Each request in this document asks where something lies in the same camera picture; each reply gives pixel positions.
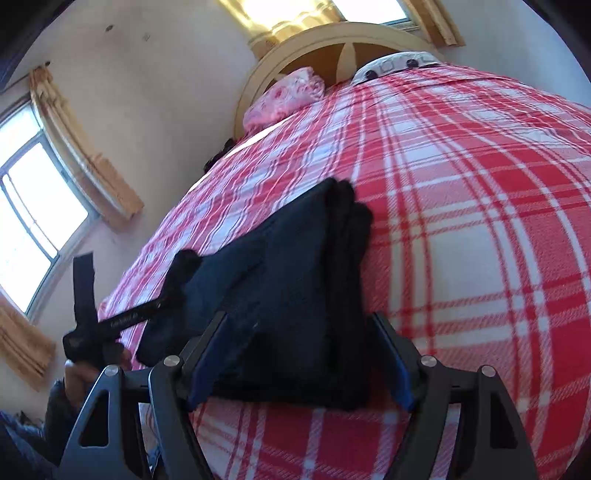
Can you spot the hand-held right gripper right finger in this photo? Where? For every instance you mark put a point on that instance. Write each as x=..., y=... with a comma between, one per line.
x=397, y=364

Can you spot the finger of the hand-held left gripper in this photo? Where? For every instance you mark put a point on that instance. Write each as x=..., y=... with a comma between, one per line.
x=84, y=286
x=138, y=314

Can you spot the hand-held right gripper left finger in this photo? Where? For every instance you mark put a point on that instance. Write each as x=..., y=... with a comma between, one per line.
x=207, y=364

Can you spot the black pants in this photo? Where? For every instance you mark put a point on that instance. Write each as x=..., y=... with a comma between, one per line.
x=295, y=286

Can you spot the person's left forearm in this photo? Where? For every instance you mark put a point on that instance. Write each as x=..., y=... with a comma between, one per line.
x=57, y=424

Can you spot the person's left hand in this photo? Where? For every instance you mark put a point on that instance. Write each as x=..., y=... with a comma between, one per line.
x=81, y=381

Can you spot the beige curtain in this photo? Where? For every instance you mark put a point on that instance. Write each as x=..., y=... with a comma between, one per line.
x=23, y=346
x=438, y=23
x=286, y=25
x=78, y=152

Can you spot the person's blue clothing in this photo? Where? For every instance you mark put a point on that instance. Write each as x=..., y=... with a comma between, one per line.
x=23, y=443

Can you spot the red plaid bed sheet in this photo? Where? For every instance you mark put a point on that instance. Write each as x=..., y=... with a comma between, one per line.
x=461, y=230

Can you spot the dark patterned cloth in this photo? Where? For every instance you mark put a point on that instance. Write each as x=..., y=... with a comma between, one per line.
x=221, y=154

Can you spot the pink floral pillow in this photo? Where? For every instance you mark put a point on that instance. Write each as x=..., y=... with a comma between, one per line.
x=286, y=97

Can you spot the white patterned pillow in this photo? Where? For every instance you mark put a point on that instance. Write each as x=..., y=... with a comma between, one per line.
x=397, y=65

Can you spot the cream wooden headboard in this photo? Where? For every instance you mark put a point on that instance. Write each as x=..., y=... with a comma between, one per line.
x=295, y=50

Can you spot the window behind headboard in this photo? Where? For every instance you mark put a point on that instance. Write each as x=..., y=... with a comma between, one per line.
x=369, y=9

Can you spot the side wall window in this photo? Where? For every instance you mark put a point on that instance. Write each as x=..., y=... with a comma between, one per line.
x=37, y=207

